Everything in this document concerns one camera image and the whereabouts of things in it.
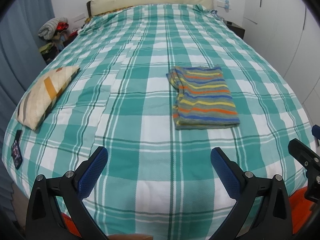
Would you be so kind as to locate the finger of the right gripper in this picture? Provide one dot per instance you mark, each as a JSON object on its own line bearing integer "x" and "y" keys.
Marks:
{"x": 316, "y": 131}
{"x": 310, "y": 161}

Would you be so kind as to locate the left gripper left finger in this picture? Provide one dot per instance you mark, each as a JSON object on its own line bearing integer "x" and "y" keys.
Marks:
{"x": 44, "y": 217}

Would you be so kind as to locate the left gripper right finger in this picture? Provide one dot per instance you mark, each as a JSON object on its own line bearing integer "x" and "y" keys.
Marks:
{"x": 273, "y": 219}

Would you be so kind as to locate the striped knit sweater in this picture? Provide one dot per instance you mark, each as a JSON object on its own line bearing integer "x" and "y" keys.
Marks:
{"x": 203, "y": 99}

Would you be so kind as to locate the pile of clothes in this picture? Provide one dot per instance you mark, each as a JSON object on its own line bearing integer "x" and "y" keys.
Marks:
{"x": 55, "y": 32}

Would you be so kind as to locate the left hand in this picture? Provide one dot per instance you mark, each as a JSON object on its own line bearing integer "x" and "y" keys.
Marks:
{"x": 133, "y": 236}

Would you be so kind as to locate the orange fleece trousers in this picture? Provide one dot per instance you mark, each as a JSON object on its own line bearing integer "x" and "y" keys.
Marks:
{"x": 300, "y": 211}

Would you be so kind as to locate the teal plaid bedspread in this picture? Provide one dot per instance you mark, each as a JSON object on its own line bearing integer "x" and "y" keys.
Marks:
{"x": 159, "y": 180}

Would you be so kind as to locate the beige patchwork pillow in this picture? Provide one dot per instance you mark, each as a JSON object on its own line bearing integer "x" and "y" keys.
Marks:
{"x": 38, "y": 102}

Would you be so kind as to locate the white wardrobe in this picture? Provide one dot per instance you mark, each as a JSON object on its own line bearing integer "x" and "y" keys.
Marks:
{"x": 285, "y": 33}

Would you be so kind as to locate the dark nightstand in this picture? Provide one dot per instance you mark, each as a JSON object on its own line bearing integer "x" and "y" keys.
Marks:
{"x": 238, "y": 30}

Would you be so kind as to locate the blue curtain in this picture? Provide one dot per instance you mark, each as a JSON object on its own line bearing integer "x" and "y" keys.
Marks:
{"x": 21, "y": 61}

